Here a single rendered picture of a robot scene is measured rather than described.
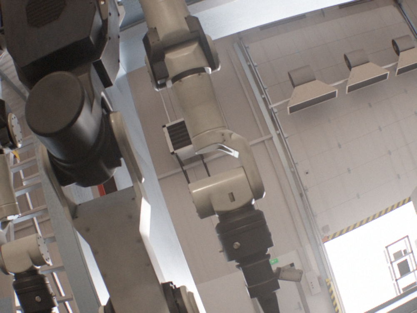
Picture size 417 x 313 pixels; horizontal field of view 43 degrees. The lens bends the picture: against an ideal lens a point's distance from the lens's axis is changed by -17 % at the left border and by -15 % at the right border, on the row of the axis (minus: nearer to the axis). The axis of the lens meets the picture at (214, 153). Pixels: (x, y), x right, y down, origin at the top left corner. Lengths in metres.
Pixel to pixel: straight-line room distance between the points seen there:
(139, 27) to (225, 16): 0.76
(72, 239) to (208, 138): 1.14
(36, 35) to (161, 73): 0.27
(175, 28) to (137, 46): 3.80
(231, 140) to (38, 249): 0.42
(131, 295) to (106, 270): 0.06
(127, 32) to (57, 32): 3.59
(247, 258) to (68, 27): 0.52
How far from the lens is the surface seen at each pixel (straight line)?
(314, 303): 12.58
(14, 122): 1.20
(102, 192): 2.93
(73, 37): 1.03
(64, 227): 2.13
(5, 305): 5.54
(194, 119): 1.06
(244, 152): 1.05
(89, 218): 1.07
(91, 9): 1.04
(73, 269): 2.09
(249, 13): 5.01
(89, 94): 0.94
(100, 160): 1.01
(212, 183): 1.04
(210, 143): 1.05
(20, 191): 3.72
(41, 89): 0.92
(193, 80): 1.07
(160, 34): 1.11
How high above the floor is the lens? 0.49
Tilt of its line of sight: 20 degrees up
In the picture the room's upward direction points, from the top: 20 degrees counter-clockwise
